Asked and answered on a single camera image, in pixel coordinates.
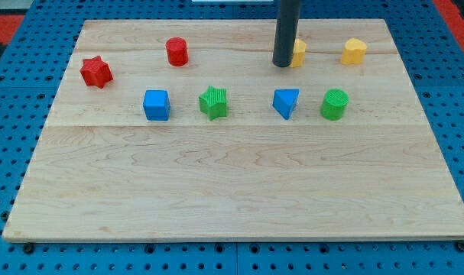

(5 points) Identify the red star block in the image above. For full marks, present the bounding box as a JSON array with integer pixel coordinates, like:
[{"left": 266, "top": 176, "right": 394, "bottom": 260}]
[{"left": 79, "top": 56, "right": 113, "bottom": 89}]

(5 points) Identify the light wooden board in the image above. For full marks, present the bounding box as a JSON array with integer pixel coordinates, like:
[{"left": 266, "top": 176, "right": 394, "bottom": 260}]
[{"left": 3, "top": 19, "right": 464, "bottom": 243}]

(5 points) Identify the red cylinder block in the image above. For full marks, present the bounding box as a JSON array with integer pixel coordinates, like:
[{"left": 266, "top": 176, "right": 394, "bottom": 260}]
[{"left": 165, "top": 37, "right": 189, "bottom": 66}]

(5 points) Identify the black cylindrical robot arm rod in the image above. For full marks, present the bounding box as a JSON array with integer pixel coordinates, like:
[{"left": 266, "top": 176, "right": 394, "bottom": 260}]
[{"left": 272, "top": 0, "right": 302, "bottom": 67}]

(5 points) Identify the yellow heart block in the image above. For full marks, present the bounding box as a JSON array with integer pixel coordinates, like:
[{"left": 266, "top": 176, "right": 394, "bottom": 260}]
[{"left": 340, "top": 37, "right": 368, "bottom": 65}]

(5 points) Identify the green cylinder block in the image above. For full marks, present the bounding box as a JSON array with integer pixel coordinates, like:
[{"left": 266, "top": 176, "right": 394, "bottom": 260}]
[{"left": 320, "top": 89, "right": 349, "bottom": 121}]

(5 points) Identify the yellow pentagon block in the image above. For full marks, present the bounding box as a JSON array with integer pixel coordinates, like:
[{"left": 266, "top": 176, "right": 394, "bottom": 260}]
[{"left": 290, "top": 38, "right": 307, "bottom": 68}]

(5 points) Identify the blue cube block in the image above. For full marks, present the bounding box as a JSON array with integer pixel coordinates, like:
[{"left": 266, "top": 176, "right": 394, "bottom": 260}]
[{"left": 142, "top": 90, "right": 170, "bottom": 121}]

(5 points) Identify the green star block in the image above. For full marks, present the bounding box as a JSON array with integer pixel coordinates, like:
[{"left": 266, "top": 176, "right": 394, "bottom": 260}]
[{"left": 199, "top": 86, "right": 228, "bottom": 121}]

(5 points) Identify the blue triangle block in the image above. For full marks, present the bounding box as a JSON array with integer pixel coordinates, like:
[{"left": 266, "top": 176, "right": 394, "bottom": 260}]
[{"left": 272, "top": 89, "right": 300, "bottom": 120}]

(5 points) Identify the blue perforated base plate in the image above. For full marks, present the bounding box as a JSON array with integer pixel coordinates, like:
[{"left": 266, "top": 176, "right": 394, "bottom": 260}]
[{"left": 0, "top": 0, "right": 464, "bottom": 274}]

